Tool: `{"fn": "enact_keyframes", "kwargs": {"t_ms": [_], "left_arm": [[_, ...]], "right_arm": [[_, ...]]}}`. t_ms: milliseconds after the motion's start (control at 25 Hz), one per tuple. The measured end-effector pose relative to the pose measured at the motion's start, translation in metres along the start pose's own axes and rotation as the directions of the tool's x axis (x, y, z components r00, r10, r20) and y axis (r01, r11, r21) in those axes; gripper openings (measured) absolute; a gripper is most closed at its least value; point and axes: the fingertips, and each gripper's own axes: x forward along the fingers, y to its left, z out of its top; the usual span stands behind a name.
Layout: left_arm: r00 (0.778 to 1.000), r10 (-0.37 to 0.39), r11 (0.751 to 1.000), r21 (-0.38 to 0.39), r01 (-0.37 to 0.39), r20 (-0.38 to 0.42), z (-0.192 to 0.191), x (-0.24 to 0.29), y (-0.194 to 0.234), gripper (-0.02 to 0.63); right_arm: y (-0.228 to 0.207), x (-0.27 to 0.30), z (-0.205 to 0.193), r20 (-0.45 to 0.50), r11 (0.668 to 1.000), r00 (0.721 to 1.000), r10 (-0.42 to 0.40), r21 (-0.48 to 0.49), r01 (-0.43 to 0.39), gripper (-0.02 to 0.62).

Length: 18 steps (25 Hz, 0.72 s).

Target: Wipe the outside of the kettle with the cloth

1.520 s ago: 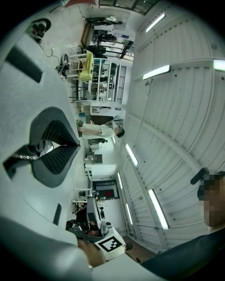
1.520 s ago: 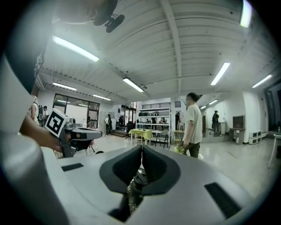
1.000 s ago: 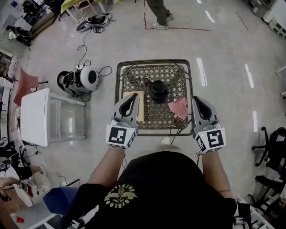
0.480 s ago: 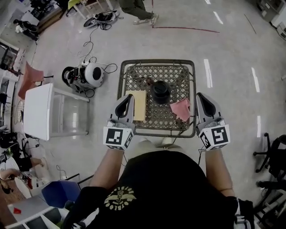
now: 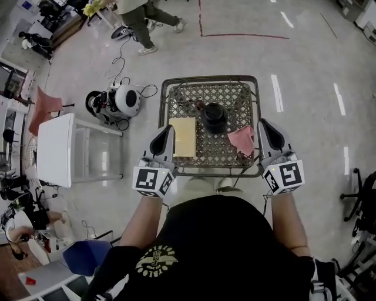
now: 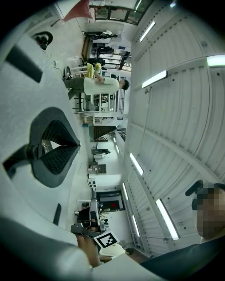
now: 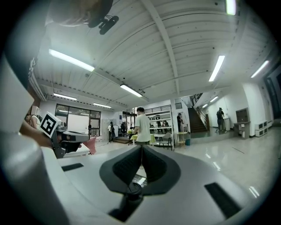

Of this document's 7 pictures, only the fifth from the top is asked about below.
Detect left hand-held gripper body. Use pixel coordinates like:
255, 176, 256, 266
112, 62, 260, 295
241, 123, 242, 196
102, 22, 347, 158
132, 156, 177, 198

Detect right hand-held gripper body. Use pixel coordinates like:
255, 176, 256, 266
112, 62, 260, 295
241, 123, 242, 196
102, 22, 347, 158
261, 150, 306, 196

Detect pink cloth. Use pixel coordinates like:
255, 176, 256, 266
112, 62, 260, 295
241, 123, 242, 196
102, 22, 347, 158
227, 125, 256, 157

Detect black round container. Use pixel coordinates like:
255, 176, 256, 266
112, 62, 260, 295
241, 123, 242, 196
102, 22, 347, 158
194, 99, 230, 135

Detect person's left forearm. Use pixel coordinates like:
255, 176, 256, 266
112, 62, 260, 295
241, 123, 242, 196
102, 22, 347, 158
118, 193, 166, 248

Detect person's right forearm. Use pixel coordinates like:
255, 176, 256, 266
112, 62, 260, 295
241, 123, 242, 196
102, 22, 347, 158
269, 192, 313, 258

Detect yellow board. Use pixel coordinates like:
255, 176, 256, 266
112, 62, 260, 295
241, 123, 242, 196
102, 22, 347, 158
168, 116, 197, 159

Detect black eyeglasses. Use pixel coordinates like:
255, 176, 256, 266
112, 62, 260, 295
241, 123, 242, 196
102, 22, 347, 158
175, 98, 202, 107

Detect person's beige trousers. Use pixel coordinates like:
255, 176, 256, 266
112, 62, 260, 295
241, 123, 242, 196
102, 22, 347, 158
171, 175, 245, 207

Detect white domed wheeled robot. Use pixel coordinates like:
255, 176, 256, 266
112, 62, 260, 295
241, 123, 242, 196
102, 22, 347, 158
85, 83, 143, 126

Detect black office chair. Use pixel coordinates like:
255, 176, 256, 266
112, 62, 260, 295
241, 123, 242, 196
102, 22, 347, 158
340, 167, 376, 236

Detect white table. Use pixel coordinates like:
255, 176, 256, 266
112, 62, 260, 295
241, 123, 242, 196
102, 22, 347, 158
36, 112, 125, 189

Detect blue chair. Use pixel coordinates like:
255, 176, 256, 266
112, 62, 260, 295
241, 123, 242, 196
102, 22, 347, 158
62, 240, 113, 277

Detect person's black t-shirt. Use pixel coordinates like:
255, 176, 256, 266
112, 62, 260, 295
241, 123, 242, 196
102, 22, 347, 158
82, 195, 339, 301

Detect black and white wheeled robot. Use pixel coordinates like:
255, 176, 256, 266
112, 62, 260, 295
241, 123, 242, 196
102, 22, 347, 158
110, 24, 139, 42

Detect pink chair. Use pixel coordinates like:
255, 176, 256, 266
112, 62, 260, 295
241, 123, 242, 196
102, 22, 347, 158
28, 85, 75, 138

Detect yellow table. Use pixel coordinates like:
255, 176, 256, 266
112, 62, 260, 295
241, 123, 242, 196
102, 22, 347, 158
82, 0, 104, 17

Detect black floor cable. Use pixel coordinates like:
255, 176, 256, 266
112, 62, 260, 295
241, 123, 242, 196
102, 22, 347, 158
103, 34, 159, 98

